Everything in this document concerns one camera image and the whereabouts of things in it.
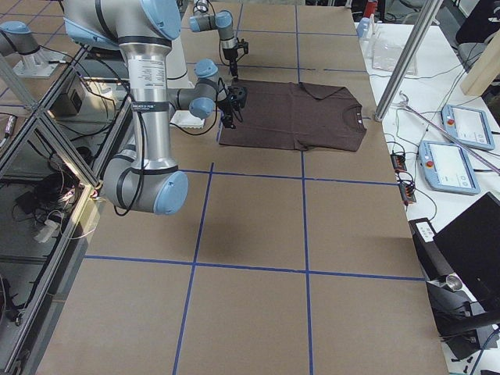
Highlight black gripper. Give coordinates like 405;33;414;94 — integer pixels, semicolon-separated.
221;37;248;80
220;86;248;129

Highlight dark brown t-shirt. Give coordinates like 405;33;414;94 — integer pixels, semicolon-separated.
219;80;366;152

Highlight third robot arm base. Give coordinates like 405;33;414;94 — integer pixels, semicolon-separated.
1;21;65;78

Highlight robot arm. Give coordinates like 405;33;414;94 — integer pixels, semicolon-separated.
64;1;246;215
189;1;249;81

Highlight clear plastic bag with board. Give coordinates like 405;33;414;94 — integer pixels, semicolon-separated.
372;39;404;72

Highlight brown paper table cover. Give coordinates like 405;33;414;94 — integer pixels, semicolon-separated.
37;5;448;374

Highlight metal reacher grabber tool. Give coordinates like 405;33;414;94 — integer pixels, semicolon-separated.
398;90;500;175

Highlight small electronics board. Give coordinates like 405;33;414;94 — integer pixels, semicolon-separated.
391;153;407;172
398;180;416;206

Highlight near teach pendant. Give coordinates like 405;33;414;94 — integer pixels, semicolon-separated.
418;141;480;195

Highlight teach pendant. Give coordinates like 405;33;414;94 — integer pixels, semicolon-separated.
418;141;480;195
441;105;495;151

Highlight far teach pendant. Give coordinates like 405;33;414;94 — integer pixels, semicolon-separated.
441;105;495;151

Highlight wooden beam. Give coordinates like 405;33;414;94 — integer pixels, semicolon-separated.
460;31;500;96

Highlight black box with label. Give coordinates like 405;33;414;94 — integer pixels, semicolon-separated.
409;218;458;282

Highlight black monitor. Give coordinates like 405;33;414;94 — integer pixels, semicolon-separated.
434;192;499;311

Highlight metal cup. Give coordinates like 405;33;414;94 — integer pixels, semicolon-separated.
444;274;463;292

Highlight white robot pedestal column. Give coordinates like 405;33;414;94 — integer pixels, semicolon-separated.
166;30;208;130

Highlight tangled cables under frame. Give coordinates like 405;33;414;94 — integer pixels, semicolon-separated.
11;171;85;244

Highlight aluminium frame post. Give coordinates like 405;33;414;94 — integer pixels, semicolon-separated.
374;0;443;122

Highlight aluminium extrusion frame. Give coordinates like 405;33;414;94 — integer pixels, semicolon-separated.
1;53;130;374

